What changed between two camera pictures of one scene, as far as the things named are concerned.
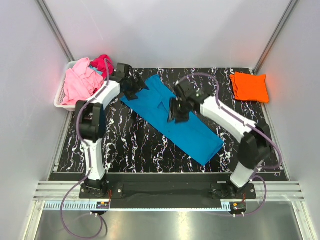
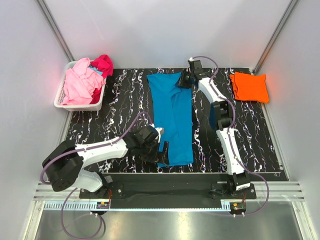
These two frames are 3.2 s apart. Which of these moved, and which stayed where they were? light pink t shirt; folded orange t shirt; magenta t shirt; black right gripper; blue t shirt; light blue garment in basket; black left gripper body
Moved: black left gripper body; black right gripper; blue t shirt
Stayed: magenta t shirt; light blue garment in basket; folded orange t shirt; light pink t shirt
